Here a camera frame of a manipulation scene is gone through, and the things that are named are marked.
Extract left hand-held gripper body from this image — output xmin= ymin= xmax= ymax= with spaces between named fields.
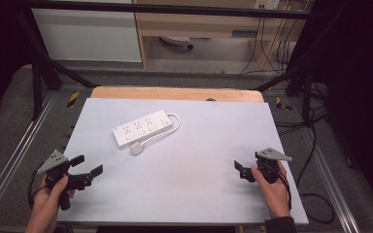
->
xmin=37 ymin=149 xmax=93 ymax=212

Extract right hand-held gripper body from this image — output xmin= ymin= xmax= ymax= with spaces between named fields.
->
xmin=254 ymin=147 xmax=294 ymax=184

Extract person's right hand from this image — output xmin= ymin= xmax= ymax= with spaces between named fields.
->
xmin=250 ymin=160 xmax=292 ymax=220

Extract person's left hand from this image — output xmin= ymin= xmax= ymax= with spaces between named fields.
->
xmin=28 ymin=174 xmax=78 ymax=227

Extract white power plug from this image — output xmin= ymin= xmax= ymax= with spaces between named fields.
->
xmin=129 ymin=142 xmax=145 ymax=156

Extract white table board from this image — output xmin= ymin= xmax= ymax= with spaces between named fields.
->
xmin=56 ymin=97 xmax=310 ymax=226

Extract yellow black tape strip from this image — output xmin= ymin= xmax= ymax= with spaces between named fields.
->
xmin=275 ymin=96 xmax=293 ymax=112
xmin=66 ymin=90 xmax=81 ymax=109

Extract white power strip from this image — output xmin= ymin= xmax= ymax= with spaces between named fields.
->
xmin=112 ymin=109 xmax=174 ymax=150

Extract wooden table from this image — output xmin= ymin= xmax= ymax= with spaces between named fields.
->
xmin=89 ymin=85 xmax=265 ymax=104

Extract black curtain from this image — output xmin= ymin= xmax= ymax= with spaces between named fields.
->
xmin=0 ymin=0 xmax=35 ymax=130
xmin=304 ymin=0 xmax=373 ymax=212

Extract white cabinet panel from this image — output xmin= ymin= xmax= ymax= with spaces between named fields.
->
xmin=31 ymin=0 xmax=143 ymax=63

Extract office chair base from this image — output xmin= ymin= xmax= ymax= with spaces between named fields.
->
xmin=159 ymin=35 xmax=194 ymax=50

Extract wooden desk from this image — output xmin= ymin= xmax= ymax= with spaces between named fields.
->
xmin=132 ymin=0 xmax=315 ymax=71

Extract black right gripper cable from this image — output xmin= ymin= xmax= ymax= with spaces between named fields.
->
xmin=273 ymin=168 xmax=293 ymax=211

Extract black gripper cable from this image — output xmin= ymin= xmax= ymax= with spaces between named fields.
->
xmin=27 ymin=164 xmax=48 ymax=210
xmin=273 ymin=168 xmax=293 ymax=211

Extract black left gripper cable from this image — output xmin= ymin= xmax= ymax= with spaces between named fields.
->
xmin=27 ymin=164 xmax=48 ymax=210

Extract aluminium rail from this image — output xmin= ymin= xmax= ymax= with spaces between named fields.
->
xmin=299 ymin=120 xmax=361 ymax=233
xmin=0 ymin=91 xmax=57 ymax=216

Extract black floor cable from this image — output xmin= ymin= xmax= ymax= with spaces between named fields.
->
xmin=273 ymin=82 xmax=336 ymax=225

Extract white power strip cable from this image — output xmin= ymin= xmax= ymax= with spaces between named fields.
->
xmin=139 ymin=112 xmax=182 ymax=148

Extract black metal frame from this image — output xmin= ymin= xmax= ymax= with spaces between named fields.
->
xmin=13 ymin=0 xmax=329 ymax=122

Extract hanging black cables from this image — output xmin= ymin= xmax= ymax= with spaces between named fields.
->
xmin=237 ymin=9 xmax=302 ymax=77

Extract white wall socket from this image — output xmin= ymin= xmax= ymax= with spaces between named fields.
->
xmin=253 ymin=0 xmax=281 ymax=11

